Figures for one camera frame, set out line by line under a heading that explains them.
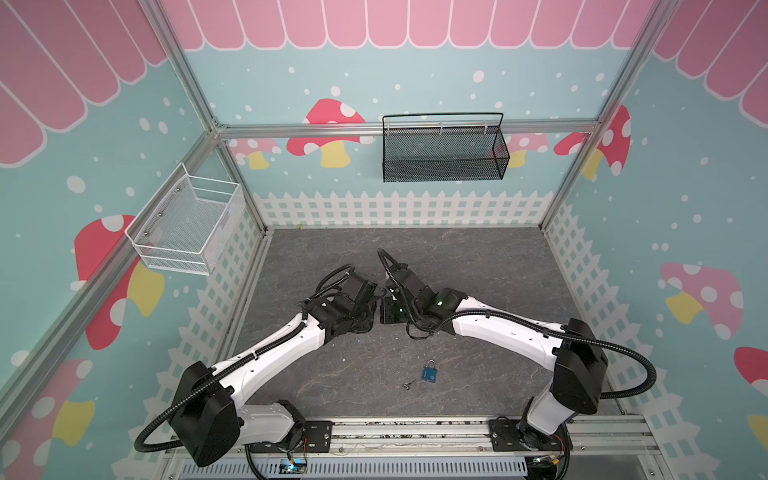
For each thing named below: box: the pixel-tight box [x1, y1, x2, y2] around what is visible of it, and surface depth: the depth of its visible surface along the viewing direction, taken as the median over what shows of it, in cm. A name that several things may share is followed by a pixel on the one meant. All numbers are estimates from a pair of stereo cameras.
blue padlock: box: [422, 358, 438, 383], surface depth 86 cm
